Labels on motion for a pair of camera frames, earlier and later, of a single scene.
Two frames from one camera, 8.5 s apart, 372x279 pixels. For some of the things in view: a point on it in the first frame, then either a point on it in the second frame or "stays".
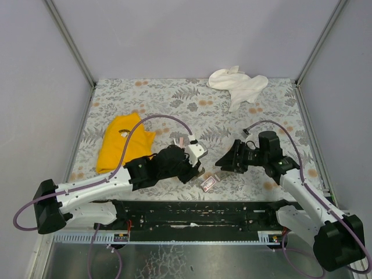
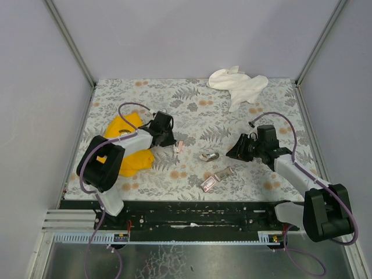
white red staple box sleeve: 208,183 stays
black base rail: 193,220 stays
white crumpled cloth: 242,88 stays
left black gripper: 190,173 → 167,139
